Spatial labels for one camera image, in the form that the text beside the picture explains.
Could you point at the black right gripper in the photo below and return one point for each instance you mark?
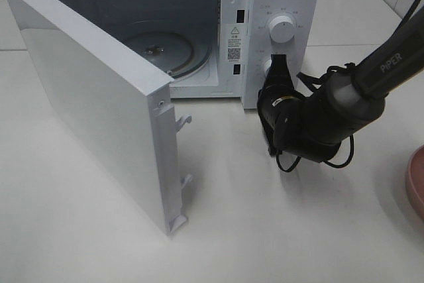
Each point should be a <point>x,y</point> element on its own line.
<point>277,88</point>

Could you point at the pink round plate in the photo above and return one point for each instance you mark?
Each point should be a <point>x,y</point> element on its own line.
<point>414,181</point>

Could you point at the white microwave oven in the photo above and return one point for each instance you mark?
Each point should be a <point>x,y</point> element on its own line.
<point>237,30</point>

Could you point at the white microwave knob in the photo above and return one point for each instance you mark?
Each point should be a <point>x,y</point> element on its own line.
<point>282,28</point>
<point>266,67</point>

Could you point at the white upper microwave knob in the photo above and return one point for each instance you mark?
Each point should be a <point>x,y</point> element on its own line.
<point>282,28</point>

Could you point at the white lower microwave knob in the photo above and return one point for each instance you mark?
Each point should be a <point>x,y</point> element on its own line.
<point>266,67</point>

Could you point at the white microwave door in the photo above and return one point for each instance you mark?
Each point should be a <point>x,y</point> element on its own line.
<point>115,102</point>

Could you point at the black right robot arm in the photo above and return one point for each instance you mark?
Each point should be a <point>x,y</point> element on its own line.
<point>343,100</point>

